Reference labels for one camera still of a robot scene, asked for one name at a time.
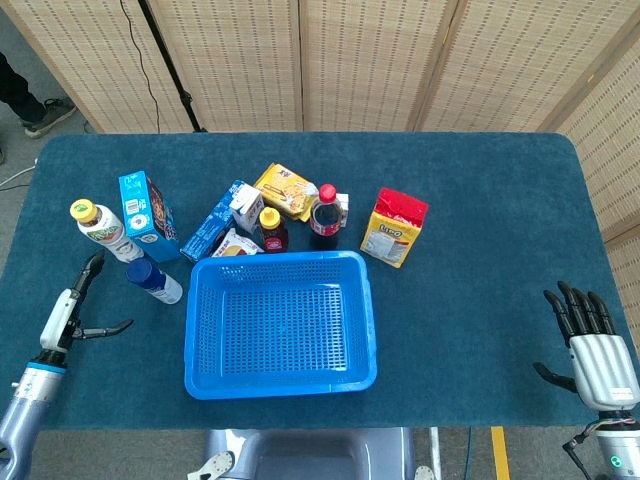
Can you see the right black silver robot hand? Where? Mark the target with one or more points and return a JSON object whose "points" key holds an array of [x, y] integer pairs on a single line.
{"points": [[600, 370]]}

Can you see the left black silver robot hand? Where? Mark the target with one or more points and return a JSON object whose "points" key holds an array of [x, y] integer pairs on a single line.
{"points": [[59, 315]]}

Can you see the tea bottle with yellow cap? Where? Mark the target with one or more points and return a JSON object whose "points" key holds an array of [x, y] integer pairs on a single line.
{"points": [[107, 232]]}

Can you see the blue-capped white bottle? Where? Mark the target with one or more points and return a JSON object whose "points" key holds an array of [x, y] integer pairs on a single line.
{"points": [[150, 280]]}

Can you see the yellow red Lipo biscuit bag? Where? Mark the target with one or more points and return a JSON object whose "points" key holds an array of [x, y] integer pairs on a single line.
{"points": [[390, 235]]}

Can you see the cola bottle with red label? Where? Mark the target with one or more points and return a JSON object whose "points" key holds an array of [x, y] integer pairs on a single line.
{"points": [[325, 225]]}

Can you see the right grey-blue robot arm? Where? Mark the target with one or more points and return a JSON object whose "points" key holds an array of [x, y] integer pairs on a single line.
{"points": [[620, 450]]}

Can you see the red white snack packet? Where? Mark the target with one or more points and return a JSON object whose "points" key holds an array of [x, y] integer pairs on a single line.
{"points": [[232, 246]]}

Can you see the blue perforated plastic basket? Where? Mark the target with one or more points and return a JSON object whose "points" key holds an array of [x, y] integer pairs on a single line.
{"points": [[280, 387]]}

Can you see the blue cardboard box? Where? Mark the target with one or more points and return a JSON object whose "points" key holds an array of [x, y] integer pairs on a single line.
{"points": [[145, 225]]}

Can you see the yellow floor tape strip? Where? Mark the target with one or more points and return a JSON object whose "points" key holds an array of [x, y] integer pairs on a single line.
{"points": [[500, 455]]}

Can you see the dark teal table cloth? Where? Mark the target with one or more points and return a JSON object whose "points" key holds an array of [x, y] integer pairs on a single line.
{"points": [[475, 325]]}

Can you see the long blue biscuit box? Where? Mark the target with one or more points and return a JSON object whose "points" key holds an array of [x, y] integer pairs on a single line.
{"points": [[207, 230]]}

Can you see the grey sneaker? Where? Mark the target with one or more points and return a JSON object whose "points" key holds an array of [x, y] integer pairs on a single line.
{"points": [[50, 117]]}

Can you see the white milk carton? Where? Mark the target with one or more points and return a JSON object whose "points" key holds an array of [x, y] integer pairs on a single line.
{"points": [[247, 210]]}

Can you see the black trouser leg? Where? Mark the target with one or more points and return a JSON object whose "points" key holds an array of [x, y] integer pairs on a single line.
{"points": [[17, 90]]}

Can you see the honey bear bottle, yellow cap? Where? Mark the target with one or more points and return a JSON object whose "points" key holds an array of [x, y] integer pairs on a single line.
{"points": [[273, 235]]}

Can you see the yellow cracker package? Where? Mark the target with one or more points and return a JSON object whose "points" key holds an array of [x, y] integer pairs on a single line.
{"points": [[285, 187]]}

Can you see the black tripod pole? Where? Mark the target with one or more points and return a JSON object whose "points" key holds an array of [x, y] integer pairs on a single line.
{"points": [[170, 70]]}

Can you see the grey-blue robot torso base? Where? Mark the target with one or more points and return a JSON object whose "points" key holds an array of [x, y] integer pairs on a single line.
{"points": [[310, 455]]}

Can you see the small white red carton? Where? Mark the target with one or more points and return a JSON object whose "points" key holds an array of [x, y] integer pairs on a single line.
{"points": [[343, 205]]}

